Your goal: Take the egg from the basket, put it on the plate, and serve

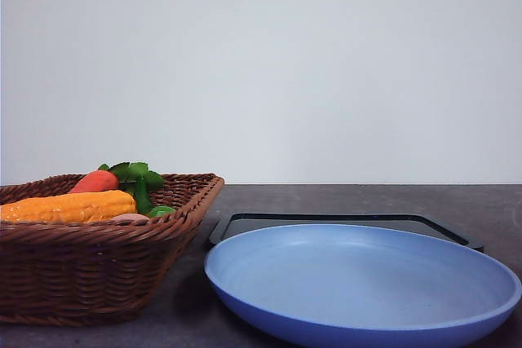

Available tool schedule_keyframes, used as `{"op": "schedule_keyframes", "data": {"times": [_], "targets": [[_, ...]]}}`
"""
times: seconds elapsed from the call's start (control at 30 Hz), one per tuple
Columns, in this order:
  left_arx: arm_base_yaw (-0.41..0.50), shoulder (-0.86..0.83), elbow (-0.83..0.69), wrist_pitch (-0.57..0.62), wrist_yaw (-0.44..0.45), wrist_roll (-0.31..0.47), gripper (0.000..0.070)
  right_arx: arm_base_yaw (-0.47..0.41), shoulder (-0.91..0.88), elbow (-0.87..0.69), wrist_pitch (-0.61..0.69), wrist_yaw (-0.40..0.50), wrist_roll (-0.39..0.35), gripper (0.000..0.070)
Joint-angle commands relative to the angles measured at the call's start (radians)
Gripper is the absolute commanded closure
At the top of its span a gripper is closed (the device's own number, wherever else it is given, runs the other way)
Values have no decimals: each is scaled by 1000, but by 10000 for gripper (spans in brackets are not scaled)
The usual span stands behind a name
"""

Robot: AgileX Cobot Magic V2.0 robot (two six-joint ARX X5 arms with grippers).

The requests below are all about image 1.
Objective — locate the yellow toy corn cob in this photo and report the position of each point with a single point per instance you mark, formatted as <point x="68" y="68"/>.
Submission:
<point x="89" y="207"/>

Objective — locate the orange toy carrot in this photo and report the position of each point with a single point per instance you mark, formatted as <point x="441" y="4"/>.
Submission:
<point x="96" y="181"/>

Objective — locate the green leafy toy vegetable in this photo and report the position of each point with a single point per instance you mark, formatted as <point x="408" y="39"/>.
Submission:
<point x="138" y="180"/>

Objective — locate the green toy pepper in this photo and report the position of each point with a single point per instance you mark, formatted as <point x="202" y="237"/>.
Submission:
<point x="160" y="211"/>

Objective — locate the brown egg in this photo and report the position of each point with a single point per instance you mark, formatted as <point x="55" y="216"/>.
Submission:
<point x="129" y="216"/>

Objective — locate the black tray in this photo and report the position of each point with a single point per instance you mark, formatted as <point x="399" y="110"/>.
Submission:
<point x="398" y="223"/>

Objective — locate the blue plate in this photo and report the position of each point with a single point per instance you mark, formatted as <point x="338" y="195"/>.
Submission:
<point x="339" y="285"/>

